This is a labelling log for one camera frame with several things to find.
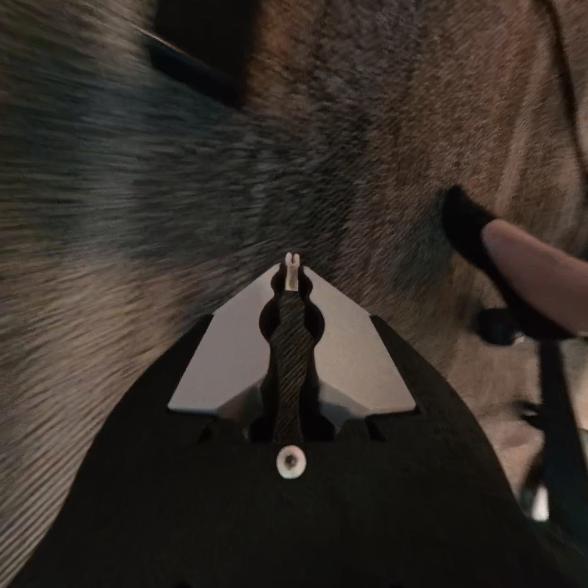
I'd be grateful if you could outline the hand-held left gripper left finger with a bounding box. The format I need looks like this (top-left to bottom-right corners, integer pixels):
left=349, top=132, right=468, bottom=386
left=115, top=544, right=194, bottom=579
left=167, top=263, right=283, bottom=415

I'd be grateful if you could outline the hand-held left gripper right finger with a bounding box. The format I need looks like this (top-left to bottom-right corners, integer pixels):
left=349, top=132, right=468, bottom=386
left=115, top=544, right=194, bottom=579
left=303, top=266, right=417, bottom=415

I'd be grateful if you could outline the small white lego clip piece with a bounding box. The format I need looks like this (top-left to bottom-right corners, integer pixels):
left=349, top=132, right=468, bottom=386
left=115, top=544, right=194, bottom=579
left=283, top=251, right=302, bottom=292

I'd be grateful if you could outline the dark object on carpet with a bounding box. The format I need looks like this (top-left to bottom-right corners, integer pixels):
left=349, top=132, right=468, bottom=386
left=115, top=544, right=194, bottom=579
left=146, top=0, right=259, bottom=110

